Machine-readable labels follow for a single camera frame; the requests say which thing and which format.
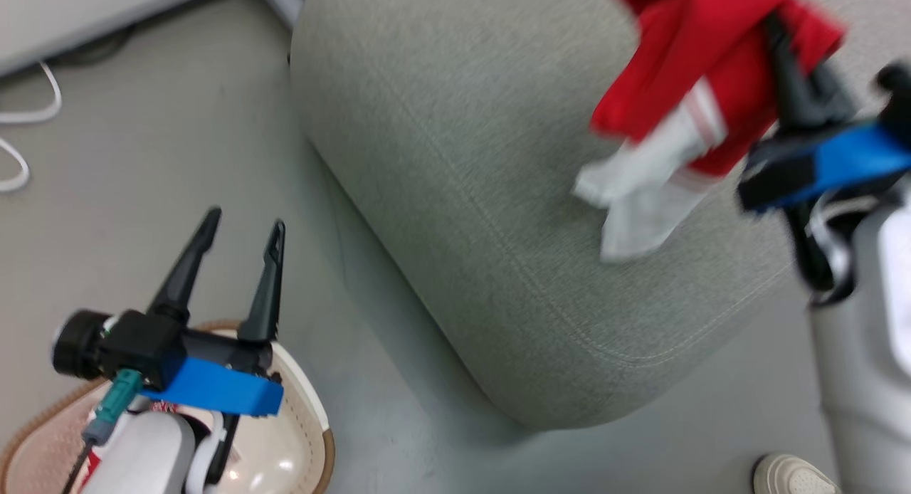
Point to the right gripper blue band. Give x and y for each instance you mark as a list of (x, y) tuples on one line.
[(825, 163)]

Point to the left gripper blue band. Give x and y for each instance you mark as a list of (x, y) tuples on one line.
[(153, 348)]

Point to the red and white garment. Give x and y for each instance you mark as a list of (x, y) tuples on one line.
[(697, 74)]

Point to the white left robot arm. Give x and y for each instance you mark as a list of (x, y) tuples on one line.
[(146, 455)]

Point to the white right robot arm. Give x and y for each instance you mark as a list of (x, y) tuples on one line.
[(868, 351)]

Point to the white laundry basket brown rim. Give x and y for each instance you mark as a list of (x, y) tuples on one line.
[(285, 451)]

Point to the grey fabric sofa seat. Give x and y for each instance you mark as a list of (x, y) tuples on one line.
[(470, 166)]

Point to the white sneaker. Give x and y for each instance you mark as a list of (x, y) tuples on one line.
[(791, 476)]

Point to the white cabinet base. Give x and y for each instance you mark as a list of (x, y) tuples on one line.
[(78, 13)]

